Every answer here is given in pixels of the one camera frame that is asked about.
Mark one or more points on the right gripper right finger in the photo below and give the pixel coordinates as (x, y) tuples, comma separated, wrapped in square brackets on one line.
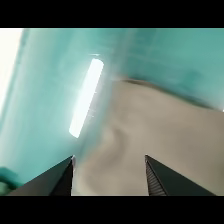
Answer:
[(166, 183)]

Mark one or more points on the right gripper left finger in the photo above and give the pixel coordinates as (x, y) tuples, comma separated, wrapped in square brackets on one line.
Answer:
[(56, 181)]

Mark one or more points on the brown shirt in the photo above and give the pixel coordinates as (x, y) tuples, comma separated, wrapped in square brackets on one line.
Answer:
[(153, 130)]

